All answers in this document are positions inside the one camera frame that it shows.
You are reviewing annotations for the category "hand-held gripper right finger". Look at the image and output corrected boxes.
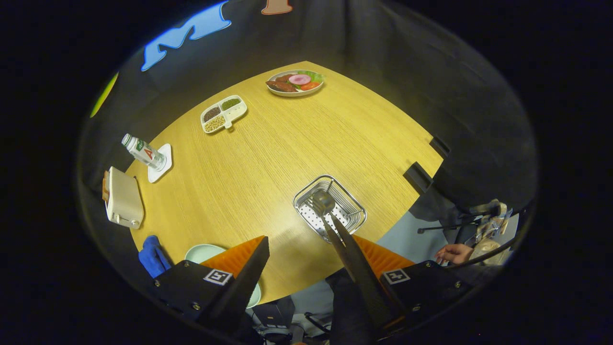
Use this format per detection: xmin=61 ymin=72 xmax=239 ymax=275
xmin=335 ymin=225 xmax=472 ymax=338

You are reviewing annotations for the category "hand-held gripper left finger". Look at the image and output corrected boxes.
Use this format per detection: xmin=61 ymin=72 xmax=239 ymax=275
xmin=151 ymin=236 xmax=270 ymax=334

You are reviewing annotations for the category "spoon with wooden handle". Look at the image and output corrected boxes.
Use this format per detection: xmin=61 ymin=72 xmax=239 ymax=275
xmin=312 ymin=191 xmax=345 ymax=259

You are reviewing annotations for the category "pale green plate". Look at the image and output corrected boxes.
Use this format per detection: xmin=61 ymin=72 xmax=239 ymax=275
xmin=185 ymin=243 xmax=262 ymax=309

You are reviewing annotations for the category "blue towel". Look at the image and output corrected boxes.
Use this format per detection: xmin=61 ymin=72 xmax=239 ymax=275
xmin=138 ymin=235 xmax=171 ymax=278

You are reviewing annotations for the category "black table clamp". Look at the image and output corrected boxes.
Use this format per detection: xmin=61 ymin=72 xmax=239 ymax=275
xmin=403 ymin=161 xmax=434 ymax=195
xmin=430 ymin=136 xmax=451 ymax=159

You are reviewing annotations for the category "white square coaster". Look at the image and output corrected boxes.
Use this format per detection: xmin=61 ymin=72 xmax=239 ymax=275
xmin=147 ymin=143 xmax=173 ymax=184

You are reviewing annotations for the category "white toaster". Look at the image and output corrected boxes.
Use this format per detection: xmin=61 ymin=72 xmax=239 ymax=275
xmin=104 ymin=166 xmax=145 ymax=230

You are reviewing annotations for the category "small plastic drink bottle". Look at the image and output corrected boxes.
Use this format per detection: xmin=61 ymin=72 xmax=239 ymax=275
xmin=121 ymin=133 xmax=167 ymax=172

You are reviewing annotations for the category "white divided dish of beans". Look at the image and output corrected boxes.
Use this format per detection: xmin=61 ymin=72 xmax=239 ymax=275
xmin=200 ymin=95 xmax=248 ymax=134

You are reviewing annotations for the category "plate of toy food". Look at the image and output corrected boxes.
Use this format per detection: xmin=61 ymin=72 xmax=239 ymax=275
xmin=266 ymin=70 xmax=325 ymax=98

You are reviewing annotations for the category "metal wire cutlery basket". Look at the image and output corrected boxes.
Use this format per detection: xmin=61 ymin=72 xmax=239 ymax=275
xmin=293 ymin=174 xmax=368 ymax=243

